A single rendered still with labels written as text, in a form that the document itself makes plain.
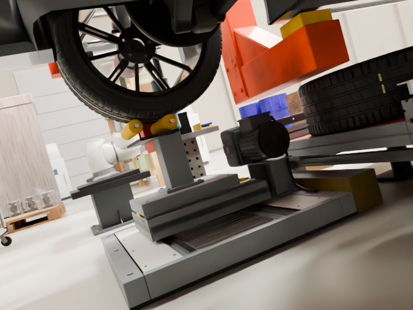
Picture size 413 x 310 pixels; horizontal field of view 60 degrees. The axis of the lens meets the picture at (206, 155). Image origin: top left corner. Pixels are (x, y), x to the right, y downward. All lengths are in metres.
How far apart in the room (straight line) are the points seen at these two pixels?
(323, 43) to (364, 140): 0.37
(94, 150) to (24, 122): 3.74
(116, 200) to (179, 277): 1.47
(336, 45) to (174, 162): 0.75
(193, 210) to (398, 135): 0.74
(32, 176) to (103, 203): 3.71
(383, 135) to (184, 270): 0.79
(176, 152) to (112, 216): 1.12
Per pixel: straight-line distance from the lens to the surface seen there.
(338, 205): 1.29
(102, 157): 2.50
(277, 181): 1.52
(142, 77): 5.01
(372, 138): 1.39
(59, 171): 8.25
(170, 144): 1.45
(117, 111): 1.37
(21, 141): 6.14
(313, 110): 1.58
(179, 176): 1.46
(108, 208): 2.47
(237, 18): 1.89
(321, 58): 1.38
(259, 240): 1.14
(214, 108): 11.43
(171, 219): 1.32
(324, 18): 1.48
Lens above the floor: 0.38
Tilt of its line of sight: 2 degrees down
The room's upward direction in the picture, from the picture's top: 16 degrees counter-clockwise
